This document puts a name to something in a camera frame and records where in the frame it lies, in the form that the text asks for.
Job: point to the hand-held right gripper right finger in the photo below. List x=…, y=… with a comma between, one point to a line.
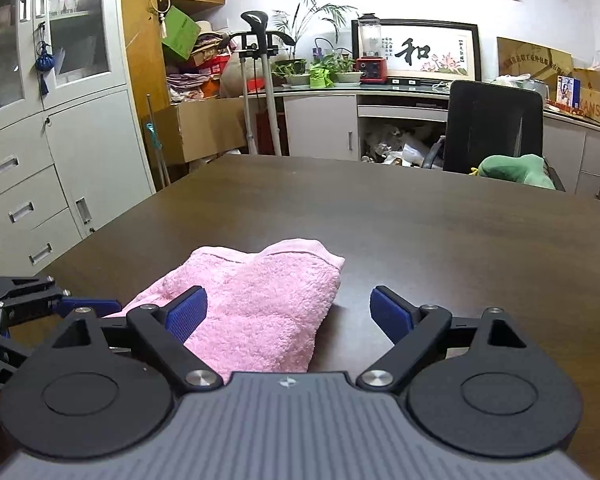
x=390, y=312

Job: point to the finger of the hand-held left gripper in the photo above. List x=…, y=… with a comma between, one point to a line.
x=92, y=306
x=0, y=360

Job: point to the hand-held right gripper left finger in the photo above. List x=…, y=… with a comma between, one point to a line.
x=187, y=315

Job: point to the pink towel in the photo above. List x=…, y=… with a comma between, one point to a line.
x=270, y=305

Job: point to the grey forearm crutch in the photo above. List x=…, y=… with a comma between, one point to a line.
x=272, y=110
x=251, y=110

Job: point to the grey metal cabinet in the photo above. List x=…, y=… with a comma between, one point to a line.
x=70, y=150

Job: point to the pile of plastic bags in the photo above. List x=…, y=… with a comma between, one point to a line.
x=405, y=145

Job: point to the green cushion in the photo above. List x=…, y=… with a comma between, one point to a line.
x=510, y=170

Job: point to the large open cardboard box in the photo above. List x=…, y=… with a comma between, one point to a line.
x=205, y=127

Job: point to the white sideboard counter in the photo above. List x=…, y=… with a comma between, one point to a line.
x=320, y=125

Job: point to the black office chair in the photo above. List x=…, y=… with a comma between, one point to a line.
x=495, y=130

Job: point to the potted plant in white tray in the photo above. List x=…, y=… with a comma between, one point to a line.
x=295, y=77
x=347, y=75

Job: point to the light green bag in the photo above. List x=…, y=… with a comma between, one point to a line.
x=320, y=79

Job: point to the red blender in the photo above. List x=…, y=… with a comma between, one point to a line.
x=371, y=67

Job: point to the pile of clothes and boxes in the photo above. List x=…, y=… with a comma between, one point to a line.
x=200, y=67

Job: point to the white plastic bag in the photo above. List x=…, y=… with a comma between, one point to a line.
x=510, y=80

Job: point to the framed calligraphy lotus picture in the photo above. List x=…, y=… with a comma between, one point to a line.
x=430, y=52

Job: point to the green cardboard box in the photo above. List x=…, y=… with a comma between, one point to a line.
x=180, y=35

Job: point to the small blue picture box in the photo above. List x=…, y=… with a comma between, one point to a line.
x=567, y=91

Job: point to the wooden plaque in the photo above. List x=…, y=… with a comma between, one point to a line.
x=535, y=60

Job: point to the stacked brown cardboard boxes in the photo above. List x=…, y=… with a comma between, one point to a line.
x=597, y=95

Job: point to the tall leafy plant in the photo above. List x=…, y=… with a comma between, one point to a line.
x=310, y=15

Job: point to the wooden wall shelf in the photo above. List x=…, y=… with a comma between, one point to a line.
x=140, y=60

